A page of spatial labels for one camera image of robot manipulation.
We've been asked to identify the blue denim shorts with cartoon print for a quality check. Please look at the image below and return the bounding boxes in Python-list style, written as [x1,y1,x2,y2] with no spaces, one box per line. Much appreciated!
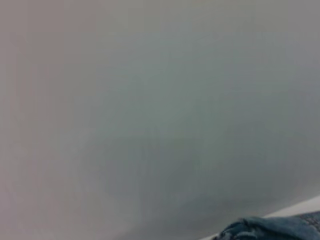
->
[217,211,320,240]

